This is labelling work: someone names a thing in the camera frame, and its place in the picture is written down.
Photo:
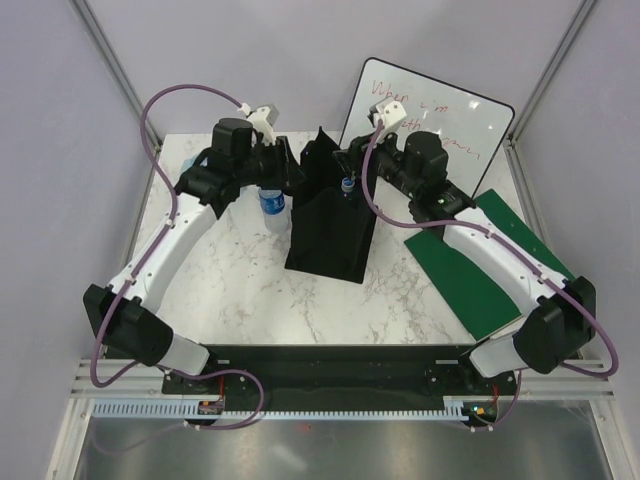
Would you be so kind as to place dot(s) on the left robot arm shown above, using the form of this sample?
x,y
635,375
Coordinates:
x,y
123,314

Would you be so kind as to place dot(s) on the water bottle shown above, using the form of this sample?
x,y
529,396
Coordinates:
x,y
274,209
347,187

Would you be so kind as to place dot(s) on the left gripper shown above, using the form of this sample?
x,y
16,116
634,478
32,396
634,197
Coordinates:
x,y
287,171

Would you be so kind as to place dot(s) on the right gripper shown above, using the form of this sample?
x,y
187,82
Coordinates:
x,y
347,160

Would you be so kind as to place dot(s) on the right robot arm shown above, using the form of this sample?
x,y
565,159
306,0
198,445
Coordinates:
x,y
559,313

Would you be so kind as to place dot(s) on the blue headphones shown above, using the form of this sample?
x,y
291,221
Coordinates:
x,y
192,162

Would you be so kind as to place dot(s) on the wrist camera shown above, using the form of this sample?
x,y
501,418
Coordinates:
x,y
262,119
387,116

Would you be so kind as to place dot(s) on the green board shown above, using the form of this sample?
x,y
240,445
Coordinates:
x,y
481,306

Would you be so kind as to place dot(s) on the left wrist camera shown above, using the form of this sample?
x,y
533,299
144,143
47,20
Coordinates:
x,y
262,119

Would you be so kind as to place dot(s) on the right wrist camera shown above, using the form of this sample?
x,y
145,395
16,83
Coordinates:
x,y
387,116

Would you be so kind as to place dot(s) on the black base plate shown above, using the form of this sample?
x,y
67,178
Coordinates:
x,y
341,377

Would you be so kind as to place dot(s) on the whiteboard with red writing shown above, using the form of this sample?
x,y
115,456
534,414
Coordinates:
x,y
471,126

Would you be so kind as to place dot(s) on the black canvas bag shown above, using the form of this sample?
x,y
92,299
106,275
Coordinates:
x,y
331,235

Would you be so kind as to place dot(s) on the white cable duct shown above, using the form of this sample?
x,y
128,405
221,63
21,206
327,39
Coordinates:
x,y
192,409

